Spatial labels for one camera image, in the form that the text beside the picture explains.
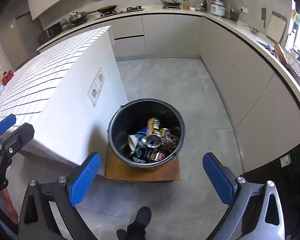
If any white kitchen island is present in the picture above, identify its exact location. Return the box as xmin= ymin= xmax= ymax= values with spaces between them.
xmin=0 ymin=26 xmax=127 ymax=165

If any orange juice jar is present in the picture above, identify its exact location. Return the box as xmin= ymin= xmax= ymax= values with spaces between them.
xmin=183 ymin=0 xmax=190 ymax=10

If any person's left hand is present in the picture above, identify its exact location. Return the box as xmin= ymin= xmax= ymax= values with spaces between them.
xmin=0 ymin=188 xmax=19 ymax=224

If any steel wool scrubber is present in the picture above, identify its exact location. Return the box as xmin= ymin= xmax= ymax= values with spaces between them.
xmin=160 ymin=128 xmax=179 ymax=151

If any white blue paper cup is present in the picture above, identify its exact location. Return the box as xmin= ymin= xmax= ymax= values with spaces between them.
xmin=128 ymin=127 xmax=147 ymax=152

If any white cutting board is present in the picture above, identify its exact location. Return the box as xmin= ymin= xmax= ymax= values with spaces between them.
xmin=266 ymin=11 xmax=287 ymax=43

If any brown wooden stool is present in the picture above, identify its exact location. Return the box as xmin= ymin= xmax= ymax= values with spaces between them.
xmin=105 ymin=148 xmax=180 ymax=183

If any black refrigerator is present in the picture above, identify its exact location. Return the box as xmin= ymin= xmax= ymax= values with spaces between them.
xmin=243 ymin=144 xmax=300 ymax=239

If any black toaster oven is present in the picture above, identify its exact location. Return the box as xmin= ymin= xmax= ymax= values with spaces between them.
xmin=38 ymin=22 xmax=63 ymax=44

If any white rice cooker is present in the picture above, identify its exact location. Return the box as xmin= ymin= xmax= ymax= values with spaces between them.
xmin=210 ymin=0 xmax=226 ymax=17

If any wok on gas stove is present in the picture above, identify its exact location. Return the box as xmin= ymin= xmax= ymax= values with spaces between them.
xmin=85 ymin=5 xmax=117 ymax=15

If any black utensil holder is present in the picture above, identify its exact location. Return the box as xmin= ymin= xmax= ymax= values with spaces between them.
xmin=229 ymin=8 xmax=241 ymax=22

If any kettle on portable stove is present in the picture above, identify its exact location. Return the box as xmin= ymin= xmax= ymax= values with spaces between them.
xmin=161 ymin=0 xmax=180 ymax=9

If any yellow black drink can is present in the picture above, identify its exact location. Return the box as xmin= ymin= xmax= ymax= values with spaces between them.
xmin=146 ymin=118 xmax=161 ymax=137

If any red tin box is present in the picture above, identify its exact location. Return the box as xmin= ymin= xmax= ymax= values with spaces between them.
xmin=1 ymin=70 xmax=14 ymax=86

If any black shoe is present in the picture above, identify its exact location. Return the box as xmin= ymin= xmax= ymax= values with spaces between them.
xmin=134 ymin=206 xmax=152 ymax=228

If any beige tall cabinet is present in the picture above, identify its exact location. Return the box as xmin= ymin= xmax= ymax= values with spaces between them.
xmin=0 ymin=12 xmax=42 ymax=70

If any black round trash bin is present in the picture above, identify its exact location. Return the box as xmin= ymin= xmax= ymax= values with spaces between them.
xmin=108 ymin=98 xmax=185 ymax=168

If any grey lidded pot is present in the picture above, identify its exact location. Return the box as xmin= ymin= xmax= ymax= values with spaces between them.
xmin=69 ymin=11 xmax=87 ymax=25

